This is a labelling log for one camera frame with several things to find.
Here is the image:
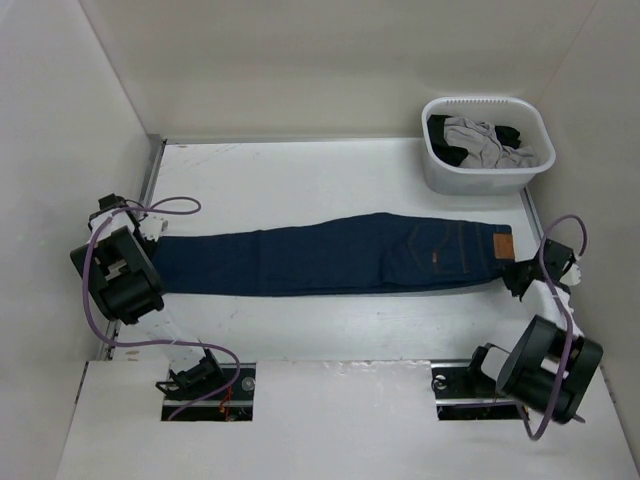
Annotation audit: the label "dark blue denim trousers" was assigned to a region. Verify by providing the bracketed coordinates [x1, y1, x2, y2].
[152, 213, 515, 297]

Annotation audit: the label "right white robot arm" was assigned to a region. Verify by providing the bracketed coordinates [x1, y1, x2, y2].
[463, 240, 603, 424]

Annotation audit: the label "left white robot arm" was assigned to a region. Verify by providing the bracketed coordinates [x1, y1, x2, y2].
[70, 194, 225, 399]

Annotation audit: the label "grey garment in basket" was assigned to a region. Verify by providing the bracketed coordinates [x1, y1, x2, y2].
[437, 116, 541, 169]

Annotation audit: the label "black garment in basket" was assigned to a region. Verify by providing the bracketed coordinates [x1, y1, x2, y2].
[427, 115, 526, 169]

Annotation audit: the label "white plastic laundry basket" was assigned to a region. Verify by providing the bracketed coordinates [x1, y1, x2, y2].
[421, 96, 556, 195]

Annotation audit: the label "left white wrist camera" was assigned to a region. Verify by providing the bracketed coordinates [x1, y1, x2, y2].
[139, 214, 168, 242]

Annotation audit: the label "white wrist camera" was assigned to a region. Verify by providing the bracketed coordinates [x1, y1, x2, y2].
[139, 214, 168, 242]
[560, 261, 582, 287]

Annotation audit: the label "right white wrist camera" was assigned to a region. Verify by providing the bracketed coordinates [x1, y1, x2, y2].
[560, 261, 582, 287]

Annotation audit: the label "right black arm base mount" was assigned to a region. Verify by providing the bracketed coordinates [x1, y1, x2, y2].
[431, 344, 520, 421]

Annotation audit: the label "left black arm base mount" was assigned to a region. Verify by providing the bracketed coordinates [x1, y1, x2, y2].
[155, 351, 257, 422]

